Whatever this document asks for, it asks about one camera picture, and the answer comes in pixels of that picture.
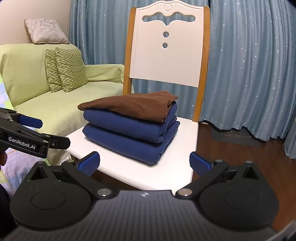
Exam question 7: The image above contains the brown cloth garment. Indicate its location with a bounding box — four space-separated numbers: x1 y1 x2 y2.
78 91 179 123

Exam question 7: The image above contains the person's left hand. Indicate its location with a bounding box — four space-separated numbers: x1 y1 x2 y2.
0 152 8 166

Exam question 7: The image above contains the plaid bed sheet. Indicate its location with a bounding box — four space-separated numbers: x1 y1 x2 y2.
0 74 50 197

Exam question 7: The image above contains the green zigzag pillow left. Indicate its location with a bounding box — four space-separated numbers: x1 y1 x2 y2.
45 49 63 93

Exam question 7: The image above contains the green zigzag pillow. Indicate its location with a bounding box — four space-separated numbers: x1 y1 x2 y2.
45 49 63 93
55 48 88 92

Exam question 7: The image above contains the dark floor mat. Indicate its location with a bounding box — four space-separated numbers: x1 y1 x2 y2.
210 127 261 147

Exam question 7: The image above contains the light green sofa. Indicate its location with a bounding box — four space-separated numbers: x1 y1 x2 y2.
1 44 125 137

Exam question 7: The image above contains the upper folded blue garment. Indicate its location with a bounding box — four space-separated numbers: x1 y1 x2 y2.
83 102 178 143

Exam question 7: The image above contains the folded blue garment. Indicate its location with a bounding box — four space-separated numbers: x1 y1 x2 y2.
83 102 178 143
82 121 180 165

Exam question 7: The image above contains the lower folded blue garment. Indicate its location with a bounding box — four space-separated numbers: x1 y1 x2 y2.
82 121 180 165

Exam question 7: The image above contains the green zigzag pillow right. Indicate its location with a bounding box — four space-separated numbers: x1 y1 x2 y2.
55 48 88 92

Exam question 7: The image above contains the blue starry curtain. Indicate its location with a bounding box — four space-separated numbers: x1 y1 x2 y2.
69 1 295 159

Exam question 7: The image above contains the white wooden chair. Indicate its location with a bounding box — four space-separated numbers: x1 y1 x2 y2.
68 1 210 196

